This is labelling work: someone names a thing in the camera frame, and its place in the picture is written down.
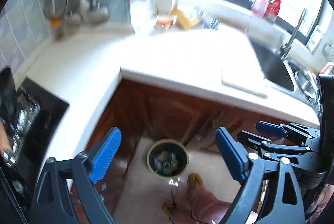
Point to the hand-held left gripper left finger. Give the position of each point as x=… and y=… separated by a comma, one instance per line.
x=105, y=156

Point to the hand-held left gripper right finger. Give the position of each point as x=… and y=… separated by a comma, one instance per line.
x=231, y=156

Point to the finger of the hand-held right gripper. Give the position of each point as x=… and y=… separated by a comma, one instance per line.
x=271, y=128
x=276, y=149

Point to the round beige trash bin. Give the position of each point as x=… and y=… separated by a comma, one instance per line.
x=167, y=158

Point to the yellow slipper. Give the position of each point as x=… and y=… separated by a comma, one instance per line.
x=195, y=180
x=168, y=207

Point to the pink plastic item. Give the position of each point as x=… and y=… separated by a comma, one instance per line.
x=327, y=68

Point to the person's pink trousers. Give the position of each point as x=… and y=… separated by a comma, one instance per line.
x=208, y=205

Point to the brown cardboard sheet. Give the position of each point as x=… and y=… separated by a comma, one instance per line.
x=242, y=78

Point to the stainless steel sink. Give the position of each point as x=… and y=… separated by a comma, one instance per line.
x=276, y=67

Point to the black glass stove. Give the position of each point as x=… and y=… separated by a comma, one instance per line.
x=51, y=114

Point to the aluminium foil sheet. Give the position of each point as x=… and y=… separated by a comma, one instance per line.
x=24, y=122

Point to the stainless steel faucet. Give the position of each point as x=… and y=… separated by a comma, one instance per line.
x=293, y=33

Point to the black oven front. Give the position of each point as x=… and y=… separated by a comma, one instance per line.
x=13, y=195

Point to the red spray bottle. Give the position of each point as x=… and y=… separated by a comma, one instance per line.
x=275, y=6

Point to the yellow snack packet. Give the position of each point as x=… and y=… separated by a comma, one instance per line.
x=186, y=18

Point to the orange white paper cup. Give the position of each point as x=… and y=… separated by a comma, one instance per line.
x=165, y=22

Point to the metal mesh strainer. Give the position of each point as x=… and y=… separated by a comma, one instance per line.
x=55, y=6

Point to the white wall outlet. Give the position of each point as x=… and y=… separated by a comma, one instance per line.
x=314, y=37

